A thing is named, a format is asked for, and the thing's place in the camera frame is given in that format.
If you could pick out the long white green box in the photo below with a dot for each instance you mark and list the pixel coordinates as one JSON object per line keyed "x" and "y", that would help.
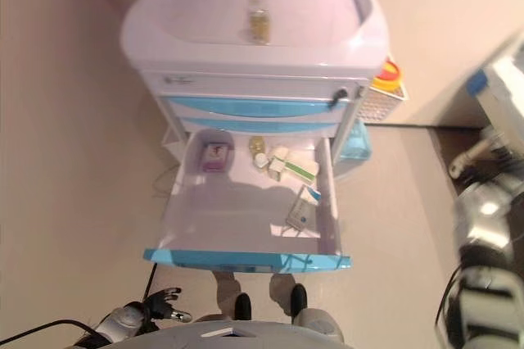
{"x": 303, "y": 169}

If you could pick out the white medical cart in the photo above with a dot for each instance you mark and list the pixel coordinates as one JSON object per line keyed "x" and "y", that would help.
{"x": 204, "y": 50}

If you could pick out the small white medicine box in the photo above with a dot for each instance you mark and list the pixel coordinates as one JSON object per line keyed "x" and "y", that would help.
{"x": 277, "y": 169}
{"x": 279, "y": 153}

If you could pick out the white side bin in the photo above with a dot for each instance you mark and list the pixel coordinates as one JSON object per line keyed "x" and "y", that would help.
{"x": 170, "y": 144}

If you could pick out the robot left leg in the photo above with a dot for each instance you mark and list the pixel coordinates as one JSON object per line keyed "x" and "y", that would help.
{"x": 243, "y": 306}

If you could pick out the robot left arm silver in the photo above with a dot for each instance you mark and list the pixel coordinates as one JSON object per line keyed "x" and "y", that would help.
{"x": 118, "y": 322}

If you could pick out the robot torso grey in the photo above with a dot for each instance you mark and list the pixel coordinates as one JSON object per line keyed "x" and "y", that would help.
{"x": 233, "y": 334}

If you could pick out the black key in lock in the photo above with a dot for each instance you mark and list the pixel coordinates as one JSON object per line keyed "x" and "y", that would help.
{"x": 337, "y": 97}

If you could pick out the white mesh basket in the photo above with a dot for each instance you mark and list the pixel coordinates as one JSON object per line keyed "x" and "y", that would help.
{"x": 380, "y": 105}

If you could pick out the white blue medicine box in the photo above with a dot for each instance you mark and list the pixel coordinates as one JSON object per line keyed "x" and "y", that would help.
{"x": 302, "y": 209}

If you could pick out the small white capped bottle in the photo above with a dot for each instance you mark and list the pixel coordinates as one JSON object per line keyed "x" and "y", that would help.
{"x": 260, "y": 160}

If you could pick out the white hospital bed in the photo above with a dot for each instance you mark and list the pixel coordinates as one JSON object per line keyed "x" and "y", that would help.
{"x": 503, "y": 87}

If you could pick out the pink medicine box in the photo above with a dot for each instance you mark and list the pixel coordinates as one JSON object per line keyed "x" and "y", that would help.
{"x": 215, "y": 156}

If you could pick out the clear bottle yellow pills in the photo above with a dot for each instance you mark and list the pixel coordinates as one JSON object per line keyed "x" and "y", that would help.
{"x": 258, "y": 145}
{"x": 260, "y": 21}

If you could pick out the robot leg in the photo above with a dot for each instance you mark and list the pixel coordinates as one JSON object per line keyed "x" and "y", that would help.
{"x": 243, "y": 306}
{"x": 299, "y": 300}

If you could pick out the yellow sharps container red lid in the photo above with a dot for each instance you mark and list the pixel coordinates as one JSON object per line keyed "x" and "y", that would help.
{"x": 389, "y": 76}

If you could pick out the blue lidded waste bin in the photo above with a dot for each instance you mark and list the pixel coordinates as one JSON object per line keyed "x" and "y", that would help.
{"x": 356, "y": 148}

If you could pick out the robot left hand black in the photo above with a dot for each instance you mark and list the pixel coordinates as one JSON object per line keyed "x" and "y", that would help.
{"x": 159, "y": 304}

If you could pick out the blue bed tag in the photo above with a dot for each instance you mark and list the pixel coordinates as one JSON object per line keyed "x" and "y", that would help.
{"x": 477, "y": 82}

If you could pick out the bed caster wheel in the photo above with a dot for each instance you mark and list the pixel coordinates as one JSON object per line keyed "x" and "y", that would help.
{"x": 460, "y": 166}

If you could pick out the robot right leg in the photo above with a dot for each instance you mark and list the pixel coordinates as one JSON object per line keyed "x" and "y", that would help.
{"x": 299, "y": 300}

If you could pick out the robot right arm silver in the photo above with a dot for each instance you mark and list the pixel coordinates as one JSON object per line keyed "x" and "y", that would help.
{"x": 483, "y": 263}

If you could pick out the blue fronted cart drawer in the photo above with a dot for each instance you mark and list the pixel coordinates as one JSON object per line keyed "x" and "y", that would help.
{"x": 254, "y": 124}
{"x": 229, "y": 209}
{"x": 254, "y": 105}

